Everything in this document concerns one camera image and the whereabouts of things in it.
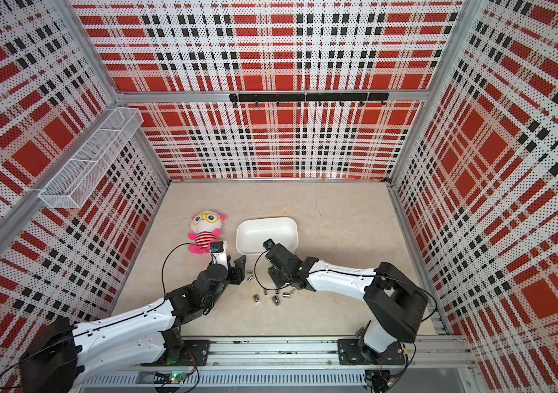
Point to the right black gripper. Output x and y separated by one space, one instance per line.
272 272

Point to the white plastic storage box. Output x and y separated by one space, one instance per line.
251 234

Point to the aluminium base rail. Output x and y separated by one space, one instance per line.
289 364

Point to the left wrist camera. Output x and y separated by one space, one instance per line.
218 253

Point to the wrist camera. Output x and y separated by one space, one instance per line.
269 244
218 253

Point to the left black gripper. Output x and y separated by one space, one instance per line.
238 272

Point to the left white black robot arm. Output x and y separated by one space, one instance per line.
66 355

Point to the white wire mesh basket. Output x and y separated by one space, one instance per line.
77 179

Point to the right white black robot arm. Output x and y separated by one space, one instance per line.
397 304

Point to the black wall hook rail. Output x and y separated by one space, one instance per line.
257 98

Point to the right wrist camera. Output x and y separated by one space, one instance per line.
269 244

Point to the pink white plush toy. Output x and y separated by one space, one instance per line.
205 228

